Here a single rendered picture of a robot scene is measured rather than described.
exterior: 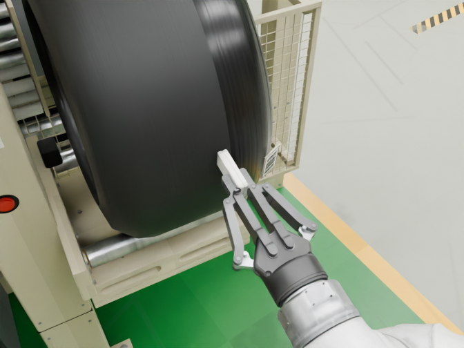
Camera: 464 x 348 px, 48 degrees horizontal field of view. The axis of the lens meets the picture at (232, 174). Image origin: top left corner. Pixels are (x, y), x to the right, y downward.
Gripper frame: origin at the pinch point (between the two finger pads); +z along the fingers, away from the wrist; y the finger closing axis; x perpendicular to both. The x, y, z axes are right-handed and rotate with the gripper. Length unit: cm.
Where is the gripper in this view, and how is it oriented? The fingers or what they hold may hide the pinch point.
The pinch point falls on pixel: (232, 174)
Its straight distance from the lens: 75.2
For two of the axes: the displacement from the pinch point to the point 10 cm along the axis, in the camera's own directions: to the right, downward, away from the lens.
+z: -4.5, -7.5, 4.8
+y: -8.9, 3.4, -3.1
